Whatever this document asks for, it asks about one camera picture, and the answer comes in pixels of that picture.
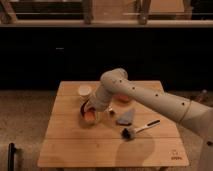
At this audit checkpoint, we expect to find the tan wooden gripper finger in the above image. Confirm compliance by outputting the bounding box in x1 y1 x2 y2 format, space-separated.
95 112 101 123

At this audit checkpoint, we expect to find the orange apple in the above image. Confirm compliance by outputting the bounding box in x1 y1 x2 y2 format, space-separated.
84 111 95 122

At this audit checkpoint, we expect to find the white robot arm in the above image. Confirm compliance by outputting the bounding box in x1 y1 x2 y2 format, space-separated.
89 68 213 171

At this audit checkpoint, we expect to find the white paper cup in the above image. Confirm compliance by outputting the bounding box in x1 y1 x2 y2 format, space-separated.
78 85 92 99

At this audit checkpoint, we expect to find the dark brown bowl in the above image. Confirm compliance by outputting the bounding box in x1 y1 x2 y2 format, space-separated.
80 100 98 125

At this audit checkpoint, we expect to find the grey blue cloth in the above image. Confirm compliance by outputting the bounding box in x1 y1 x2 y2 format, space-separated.
116 108 135 126

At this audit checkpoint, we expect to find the orange bowl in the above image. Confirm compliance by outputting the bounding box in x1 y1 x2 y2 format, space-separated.
115 94 131 103

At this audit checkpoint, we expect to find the black white dish brush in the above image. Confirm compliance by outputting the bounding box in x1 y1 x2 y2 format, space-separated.
121 120 160 140

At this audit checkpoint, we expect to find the black post on floor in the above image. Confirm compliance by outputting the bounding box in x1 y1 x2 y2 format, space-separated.
7 143 16 171

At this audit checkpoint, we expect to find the wooden shelf rail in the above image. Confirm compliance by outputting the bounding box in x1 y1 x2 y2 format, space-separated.
0 0 213 28

